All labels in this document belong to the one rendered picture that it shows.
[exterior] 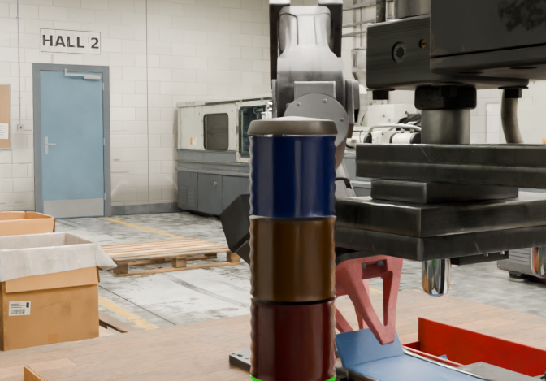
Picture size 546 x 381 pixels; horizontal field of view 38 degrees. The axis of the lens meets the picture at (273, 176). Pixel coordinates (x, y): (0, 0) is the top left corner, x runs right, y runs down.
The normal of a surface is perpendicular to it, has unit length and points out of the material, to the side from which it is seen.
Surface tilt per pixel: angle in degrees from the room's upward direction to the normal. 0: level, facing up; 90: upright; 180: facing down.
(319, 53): 26
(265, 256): 76
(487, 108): 90
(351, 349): 60
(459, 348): 90
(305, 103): 66
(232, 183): 90
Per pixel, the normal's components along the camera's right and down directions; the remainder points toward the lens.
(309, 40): -0.01, -0.88
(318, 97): -0.02, -0.36
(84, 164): 0.51, 0.04
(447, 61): -0.83, 0.04
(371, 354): 0.48, -0.47
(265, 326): -0.59, -0.20
